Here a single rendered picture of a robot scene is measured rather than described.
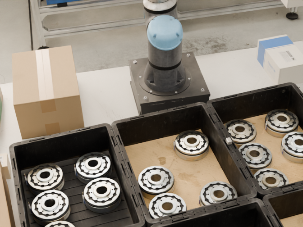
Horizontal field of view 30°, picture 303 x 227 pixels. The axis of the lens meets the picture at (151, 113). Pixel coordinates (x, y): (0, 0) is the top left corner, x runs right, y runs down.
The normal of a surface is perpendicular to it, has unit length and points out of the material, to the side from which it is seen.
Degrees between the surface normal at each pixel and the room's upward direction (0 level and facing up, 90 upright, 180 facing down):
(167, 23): 9
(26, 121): 90
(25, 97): 0
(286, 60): 0
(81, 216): 0
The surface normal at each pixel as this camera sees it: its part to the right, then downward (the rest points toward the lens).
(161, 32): 0.00, -0.63
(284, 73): 0.27, 0.63
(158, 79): -0.39, 0.38
